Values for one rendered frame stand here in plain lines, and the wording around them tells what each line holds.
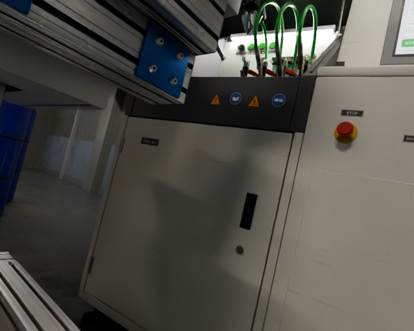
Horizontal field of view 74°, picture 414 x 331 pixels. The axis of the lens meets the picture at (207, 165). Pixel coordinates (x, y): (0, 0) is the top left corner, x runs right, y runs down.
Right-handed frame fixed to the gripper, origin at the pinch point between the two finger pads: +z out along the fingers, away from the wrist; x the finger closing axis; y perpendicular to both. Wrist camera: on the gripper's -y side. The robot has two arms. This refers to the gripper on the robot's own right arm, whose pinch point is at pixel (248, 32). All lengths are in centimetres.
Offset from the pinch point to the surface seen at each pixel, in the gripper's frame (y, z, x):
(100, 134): -228, 22, -376
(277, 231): 22, 73, 34
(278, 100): 22, 37, 26
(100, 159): -229, 67, -359
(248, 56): -32.2, -7.6, -14.7
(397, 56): -4, 11, 53
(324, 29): -29.3, -17.5, 22.7
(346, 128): 26, 44, 45
